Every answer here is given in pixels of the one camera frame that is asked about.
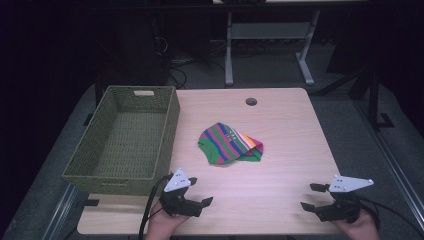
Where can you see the green woven basket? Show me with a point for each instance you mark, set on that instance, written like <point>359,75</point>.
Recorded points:
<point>128,140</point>

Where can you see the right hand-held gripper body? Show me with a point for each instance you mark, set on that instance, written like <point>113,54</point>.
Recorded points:
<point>340,210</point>

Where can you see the grey metal desk frame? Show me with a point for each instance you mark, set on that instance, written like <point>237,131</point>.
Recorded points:
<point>268,30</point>

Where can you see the striped colourful sock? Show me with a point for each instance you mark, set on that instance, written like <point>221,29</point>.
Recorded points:
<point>222,145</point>

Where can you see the black metal stand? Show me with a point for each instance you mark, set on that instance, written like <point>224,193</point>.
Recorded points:
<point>374,96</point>

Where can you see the metal floor rail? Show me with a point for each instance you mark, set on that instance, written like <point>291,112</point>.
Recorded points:
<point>61,210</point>
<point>393,160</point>

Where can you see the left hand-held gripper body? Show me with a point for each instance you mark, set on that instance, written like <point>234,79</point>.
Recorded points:
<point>178,205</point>

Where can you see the person's right hand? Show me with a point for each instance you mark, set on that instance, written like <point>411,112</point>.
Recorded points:
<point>361,230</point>

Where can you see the person's left hand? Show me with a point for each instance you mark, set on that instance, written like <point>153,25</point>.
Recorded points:
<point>161,225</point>

